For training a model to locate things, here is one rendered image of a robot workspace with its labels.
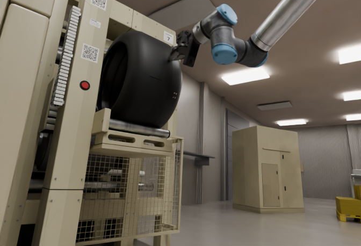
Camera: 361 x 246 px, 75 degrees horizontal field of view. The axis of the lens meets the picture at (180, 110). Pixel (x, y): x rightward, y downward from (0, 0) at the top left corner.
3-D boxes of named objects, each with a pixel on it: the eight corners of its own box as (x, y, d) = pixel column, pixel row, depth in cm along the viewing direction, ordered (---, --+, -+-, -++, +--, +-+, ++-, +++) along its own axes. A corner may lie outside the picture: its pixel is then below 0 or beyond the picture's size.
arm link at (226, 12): (224, 18, 84) (222, -4, 87) (200, 36, 93) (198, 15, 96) (240, 28, 90) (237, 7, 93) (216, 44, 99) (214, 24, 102)
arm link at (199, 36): (215, 42, 99) (199, 33, 93) (207, 48, 102) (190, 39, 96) (214, 25, 102) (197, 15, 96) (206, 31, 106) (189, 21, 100)
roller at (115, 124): (104, 115, 103) (100, 123, 105) (106, 121, 100) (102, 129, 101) (168, 128, 124) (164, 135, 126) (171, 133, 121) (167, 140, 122)
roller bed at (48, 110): (43, 129, 126) (53, 77, 134) (37, 131, 137) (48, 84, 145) (80, 134, 138) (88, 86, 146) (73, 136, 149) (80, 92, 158)
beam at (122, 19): (98, 11, 145) (101, -9, 149) (84, 29, 164) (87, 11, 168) (175, 48, 182) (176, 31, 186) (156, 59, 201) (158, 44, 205)
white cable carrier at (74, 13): (53, 103, 97) (73, 5, 110) (50, 106, 100) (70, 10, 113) (64, 106, 99) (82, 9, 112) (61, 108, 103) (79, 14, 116)
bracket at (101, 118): (101, 131, 95) (105, 107, 98) (72, 139, 125) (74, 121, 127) (109, 132, 97) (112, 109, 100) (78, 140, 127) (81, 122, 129)
